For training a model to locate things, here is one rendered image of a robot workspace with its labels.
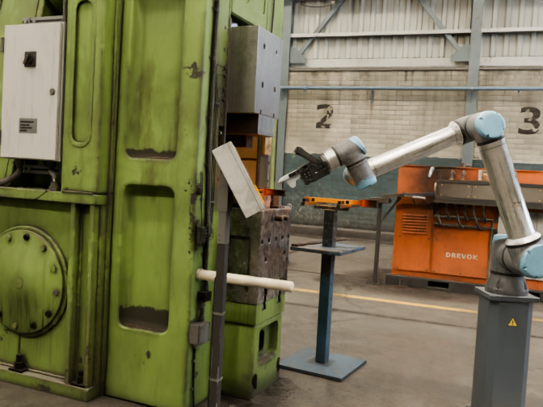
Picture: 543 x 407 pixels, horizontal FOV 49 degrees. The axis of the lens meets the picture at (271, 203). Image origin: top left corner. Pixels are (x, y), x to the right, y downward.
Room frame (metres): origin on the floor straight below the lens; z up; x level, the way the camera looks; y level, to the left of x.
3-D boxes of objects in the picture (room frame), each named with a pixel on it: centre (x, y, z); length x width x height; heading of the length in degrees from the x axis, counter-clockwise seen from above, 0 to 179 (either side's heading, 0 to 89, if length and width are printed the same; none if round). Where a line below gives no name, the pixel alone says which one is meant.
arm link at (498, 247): (2.75, -1.11, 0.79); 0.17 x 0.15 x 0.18; 6
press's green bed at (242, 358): (3.06, 0.23, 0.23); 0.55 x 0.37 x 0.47; 67
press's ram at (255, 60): (3.05, 0.22, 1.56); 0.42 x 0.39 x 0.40; 67
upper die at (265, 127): (3.01, 0.24, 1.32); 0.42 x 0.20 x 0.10; 67
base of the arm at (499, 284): (2.75, -1.11, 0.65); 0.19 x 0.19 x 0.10
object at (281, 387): (2.91, 0.00, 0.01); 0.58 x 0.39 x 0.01; 157
